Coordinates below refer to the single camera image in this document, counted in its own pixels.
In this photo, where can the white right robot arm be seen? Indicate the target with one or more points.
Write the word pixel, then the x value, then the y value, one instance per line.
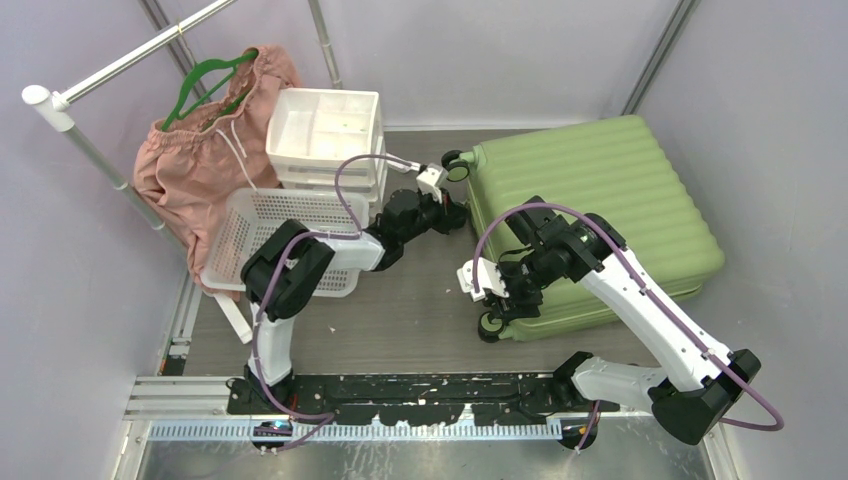
pixel 698 378

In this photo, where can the pink cloth garment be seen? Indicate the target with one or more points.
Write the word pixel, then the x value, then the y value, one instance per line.
pixel 187 168

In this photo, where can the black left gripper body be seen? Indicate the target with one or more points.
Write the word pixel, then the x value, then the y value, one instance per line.
pixel 438 213

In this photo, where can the white perforated plastic basket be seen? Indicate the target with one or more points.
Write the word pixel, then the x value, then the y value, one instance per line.
pixel 252 216

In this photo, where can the white metal clothes rack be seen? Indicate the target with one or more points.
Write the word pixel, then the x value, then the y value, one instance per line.
pixel 94 75

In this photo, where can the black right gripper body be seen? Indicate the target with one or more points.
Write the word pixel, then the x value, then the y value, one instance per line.
pixel 523 291

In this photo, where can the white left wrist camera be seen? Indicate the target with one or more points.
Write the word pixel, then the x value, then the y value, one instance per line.
pixel 430 179

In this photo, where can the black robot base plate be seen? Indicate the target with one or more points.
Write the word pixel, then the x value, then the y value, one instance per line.
pixel 409 399

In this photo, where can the white plastic drawer organizer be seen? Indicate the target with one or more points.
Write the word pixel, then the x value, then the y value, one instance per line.
pixel 311 132

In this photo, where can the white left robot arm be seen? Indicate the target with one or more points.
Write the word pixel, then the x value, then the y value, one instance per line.
pixel 283 275

